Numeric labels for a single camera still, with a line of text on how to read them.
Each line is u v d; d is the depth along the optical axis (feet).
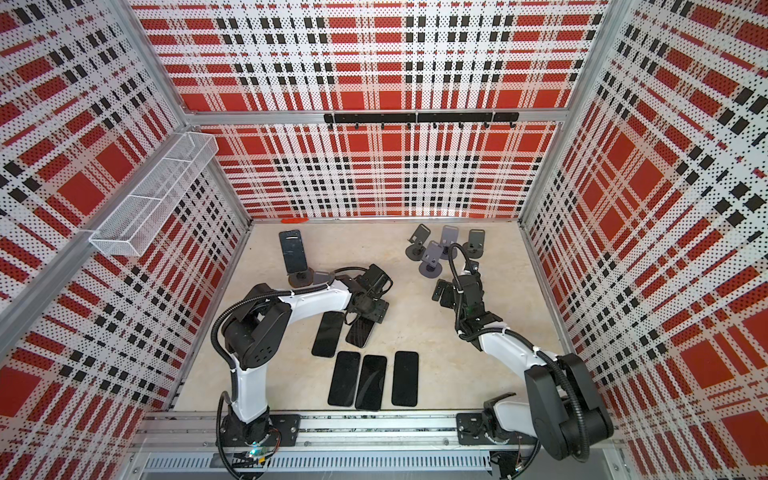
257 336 1.67
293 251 3.14
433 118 2.92
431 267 3.36
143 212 2.40
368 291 2.44
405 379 2.70
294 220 4.17
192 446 2.41
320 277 3.41
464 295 2.18
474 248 3.43
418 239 3.51
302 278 3.41
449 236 3.51
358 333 2.98
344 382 2.63
